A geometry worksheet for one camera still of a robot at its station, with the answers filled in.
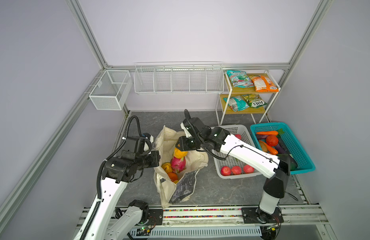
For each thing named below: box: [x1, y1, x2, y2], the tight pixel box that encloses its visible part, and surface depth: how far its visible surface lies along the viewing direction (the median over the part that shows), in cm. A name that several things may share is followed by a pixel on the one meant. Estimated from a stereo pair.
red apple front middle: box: [231, 165, 242, 175], surface depth 86 cm
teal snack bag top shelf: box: [226, 70, 254, 88], surface depth 90 cm
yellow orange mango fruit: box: [161, 162, 173, 174], surface depth 85 cm
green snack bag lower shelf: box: [241, 93, 268, 109], surface depth 104 cm
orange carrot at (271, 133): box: [256, 130, 279, 136], surface depth 104 cm
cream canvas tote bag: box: [154, 125, 209, 208], surface depth 73 cm
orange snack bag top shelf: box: [249, 75, 279, 93], surface depth 86 cm
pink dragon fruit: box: [170, 156, 187, 174], surface depth 84 cm
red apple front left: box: [220, 166, 232, 176], surface depth 86 cm
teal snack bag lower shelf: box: [223, 95, 250, 112], surface depth 101 cm
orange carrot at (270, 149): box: [259, 140, 279, 155], surface depth 96 cm
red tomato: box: [266, 135, 279, 147], surface depth 98 cm
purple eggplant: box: [256, 134, 287, 154], surface depth 98 cm
